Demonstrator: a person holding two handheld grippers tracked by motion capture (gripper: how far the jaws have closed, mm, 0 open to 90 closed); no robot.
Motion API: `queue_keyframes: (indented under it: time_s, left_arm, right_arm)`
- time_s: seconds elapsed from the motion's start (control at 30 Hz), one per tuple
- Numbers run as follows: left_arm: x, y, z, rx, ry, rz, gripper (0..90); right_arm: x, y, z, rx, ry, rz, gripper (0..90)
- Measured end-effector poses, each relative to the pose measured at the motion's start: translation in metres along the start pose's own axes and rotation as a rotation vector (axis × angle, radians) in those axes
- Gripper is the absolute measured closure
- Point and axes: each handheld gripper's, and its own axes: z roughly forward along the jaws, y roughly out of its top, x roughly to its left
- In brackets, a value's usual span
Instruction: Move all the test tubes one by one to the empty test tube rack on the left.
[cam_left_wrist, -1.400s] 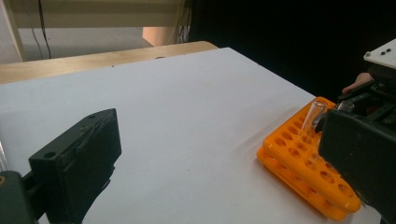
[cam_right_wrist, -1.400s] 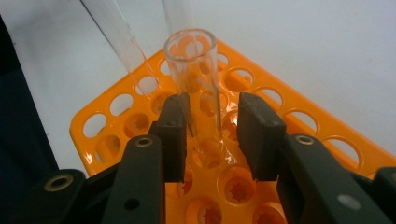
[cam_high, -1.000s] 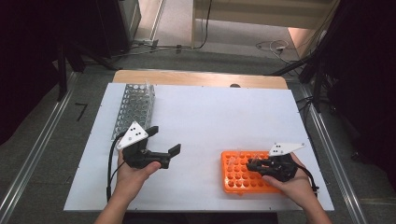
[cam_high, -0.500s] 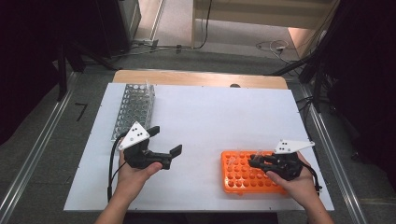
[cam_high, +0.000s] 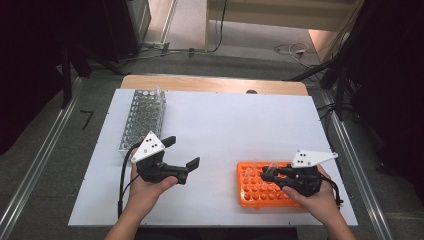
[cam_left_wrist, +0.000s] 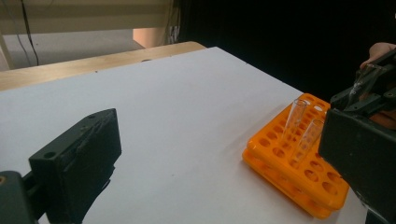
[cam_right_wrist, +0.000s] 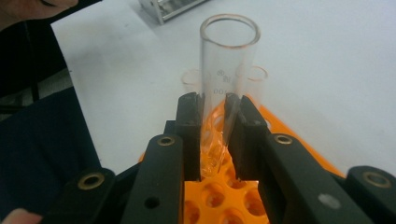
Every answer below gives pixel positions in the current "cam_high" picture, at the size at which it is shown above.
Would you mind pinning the orange test tube rack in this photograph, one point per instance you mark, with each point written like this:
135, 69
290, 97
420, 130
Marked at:
256, 195

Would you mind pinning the dark table grommet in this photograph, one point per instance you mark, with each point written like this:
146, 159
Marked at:
251, 91

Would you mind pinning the person's dark clothing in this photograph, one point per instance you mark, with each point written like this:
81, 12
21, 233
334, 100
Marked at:
220, 235

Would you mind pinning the person's right hand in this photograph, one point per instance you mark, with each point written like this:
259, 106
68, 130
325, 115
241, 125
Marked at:
321, 203

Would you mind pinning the clear test tube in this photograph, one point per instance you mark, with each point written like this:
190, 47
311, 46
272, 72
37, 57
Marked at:
158, 91
271, 166
248, 171

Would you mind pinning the black curtain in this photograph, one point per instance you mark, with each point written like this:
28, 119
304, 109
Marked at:
26, 66
393, 83

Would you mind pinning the light wooden shelf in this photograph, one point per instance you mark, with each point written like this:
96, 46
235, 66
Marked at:
266, 15

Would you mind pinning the wooden table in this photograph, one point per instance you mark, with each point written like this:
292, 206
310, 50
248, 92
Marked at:
206, 83

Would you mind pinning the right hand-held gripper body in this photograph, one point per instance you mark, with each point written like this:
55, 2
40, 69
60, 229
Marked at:
310, 158

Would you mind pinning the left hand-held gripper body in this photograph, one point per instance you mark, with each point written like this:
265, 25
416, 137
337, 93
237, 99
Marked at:
150, 148

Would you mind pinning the black metal stand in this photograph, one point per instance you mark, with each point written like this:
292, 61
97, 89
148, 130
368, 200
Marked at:
340, 100

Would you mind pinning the black cabinet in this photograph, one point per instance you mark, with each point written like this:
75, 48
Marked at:
116, 30

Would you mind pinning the person's left hand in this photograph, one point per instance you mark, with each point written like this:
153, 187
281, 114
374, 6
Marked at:
145, 196

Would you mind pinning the black tripod stand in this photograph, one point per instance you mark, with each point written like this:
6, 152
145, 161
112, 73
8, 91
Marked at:
66, 83

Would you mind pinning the metal test tube rack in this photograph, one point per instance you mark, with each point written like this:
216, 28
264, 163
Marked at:
141, 116

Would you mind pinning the metal floor rail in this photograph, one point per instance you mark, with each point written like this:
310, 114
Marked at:
375, 210
38, 163

